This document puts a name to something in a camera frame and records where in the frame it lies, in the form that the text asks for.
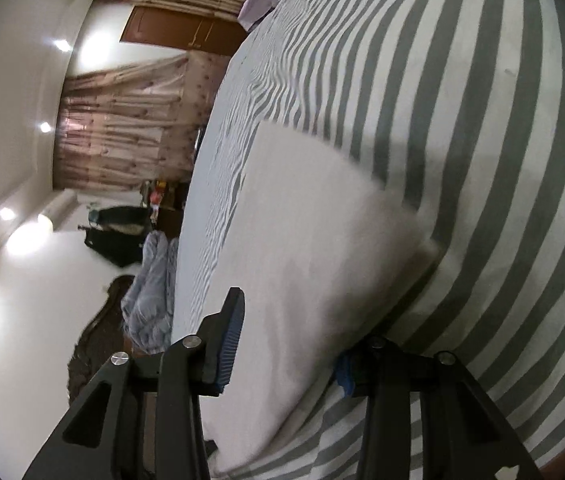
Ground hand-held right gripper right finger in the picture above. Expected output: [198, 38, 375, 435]
[335, 335, 546, 480]

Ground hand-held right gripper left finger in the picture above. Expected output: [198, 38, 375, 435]
[21, 287, 246, 480]

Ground beige pants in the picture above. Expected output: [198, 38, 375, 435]
[170, 120, 441, 476]

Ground folded grey quilt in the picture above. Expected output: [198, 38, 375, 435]
[121, 232, 180, 353]

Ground dark carved wooden headboard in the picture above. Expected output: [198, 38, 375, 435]
[66, 275, 146, 406]

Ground wide pink patterned curtain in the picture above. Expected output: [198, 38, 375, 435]
[55, 55, 230, 193]

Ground striped bed mattress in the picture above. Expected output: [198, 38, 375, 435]
[170, 0, 565, 480]

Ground brown wooden door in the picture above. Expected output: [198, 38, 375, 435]
[120, 5, 248, 51]

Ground purple cloth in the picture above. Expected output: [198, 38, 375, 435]
[240, 0, 293, 31]

